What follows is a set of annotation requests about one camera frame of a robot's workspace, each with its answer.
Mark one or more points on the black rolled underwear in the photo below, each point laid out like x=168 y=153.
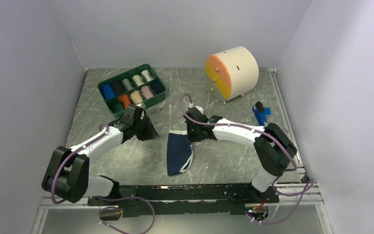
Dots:
x=118 y=87

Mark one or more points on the grey rolled underwear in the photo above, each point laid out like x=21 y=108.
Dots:
x=128 y=84

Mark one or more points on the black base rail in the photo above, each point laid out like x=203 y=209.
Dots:
x=232 y=198

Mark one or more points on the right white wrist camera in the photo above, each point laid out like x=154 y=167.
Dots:
x=199 y=108

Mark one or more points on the blue black hand tool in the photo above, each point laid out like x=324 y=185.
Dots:
x=261 y=113

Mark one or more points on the beige rolled underwear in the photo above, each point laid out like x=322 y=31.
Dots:
x=136 y=97

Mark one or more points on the orange cream underwear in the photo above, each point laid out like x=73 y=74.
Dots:
x=125 y=101

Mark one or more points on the navy white underwear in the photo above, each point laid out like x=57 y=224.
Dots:
x=180 y=152

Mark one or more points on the round cream drawer cabinet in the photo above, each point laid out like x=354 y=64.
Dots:
x=231 y=73

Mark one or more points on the pink rolled underwear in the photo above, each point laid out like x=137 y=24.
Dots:
x=146 y=92

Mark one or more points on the blue rolled underwear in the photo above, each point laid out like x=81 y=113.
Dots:
x=107 y=91

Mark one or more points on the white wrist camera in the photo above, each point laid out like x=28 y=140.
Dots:
x=141 y=105
x=199 y=108

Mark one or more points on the cream rolled underwear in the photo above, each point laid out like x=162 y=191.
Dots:
x=138 y=80

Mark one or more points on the white rolled underwear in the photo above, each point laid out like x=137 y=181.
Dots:
x=147 y=75

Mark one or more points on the navy rolled underwear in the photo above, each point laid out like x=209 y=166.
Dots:
x=157 y=87

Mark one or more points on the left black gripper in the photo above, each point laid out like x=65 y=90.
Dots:
x=150 y=132

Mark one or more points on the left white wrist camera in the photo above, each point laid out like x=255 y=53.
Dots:
x=141 y=105

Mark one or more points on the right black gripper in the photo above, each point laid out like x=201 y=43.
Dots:
x=191 y=139

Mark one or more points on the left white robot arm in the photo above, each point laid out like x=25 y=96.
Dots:
x=67 y=175

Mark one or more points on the green divided storage tray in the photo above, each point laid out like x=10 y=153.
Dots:
x=114 y=105

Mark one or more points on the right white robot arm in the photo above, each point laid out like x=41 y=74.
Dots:
x=274 y=149

